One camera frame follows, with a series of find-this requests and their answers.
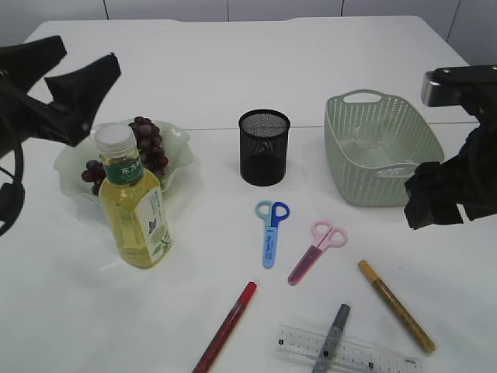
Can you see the green plastic basket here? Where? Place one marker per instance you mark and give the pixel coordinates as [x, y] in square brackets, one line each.
[382, 186]

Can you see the pink scissors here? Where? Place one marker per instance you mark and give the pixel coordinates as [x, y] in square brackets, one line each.
[325, 235]

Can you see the black mesh pen holder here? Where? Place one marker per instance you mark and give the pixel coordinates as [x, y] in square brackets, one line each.
[263, 146]

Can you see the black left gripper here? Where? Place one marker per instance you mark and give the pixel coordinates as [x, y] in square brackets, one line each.
[77, 96]

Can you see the blue scissors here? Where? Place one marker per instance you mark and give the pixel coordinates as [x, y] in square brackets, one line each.
[272, 213]

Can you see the silver marker pen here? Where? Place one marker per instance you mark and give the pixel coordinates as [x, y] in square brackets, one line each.
[333, 337]

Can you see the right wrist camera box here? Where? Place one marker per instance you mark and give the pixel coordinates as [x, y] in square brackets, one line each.
[447, 86]

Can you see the gold marker pen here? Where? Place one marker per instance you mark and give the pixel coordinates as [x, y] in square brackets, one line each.
[416, 332]

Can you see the light green wavy plate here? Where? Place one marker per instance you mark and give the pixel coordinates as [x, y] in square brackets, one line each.
[71, 161]

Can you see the clear plastic ruler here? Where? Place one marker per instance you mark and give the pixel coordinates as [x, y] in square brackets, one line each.
[302, 347]

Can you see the yellow tea bottle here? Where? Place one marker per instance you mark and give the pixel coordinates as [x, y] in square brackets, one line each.
[132, 199]

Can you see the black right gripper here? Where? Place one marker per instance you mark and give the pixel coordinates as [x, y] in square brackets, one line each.
[468, 179]

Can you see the clear plastic sheet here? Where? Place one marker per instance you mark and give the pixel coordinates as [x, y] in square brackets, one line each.
[371, 145]

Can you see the purple grape bunch with leaves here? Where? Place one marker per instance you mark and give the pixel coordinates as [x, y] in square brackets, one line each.
[149, 143]

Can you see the red marker pen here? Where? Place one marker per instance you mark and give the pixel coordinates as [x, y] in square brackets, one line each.
[220, 338]

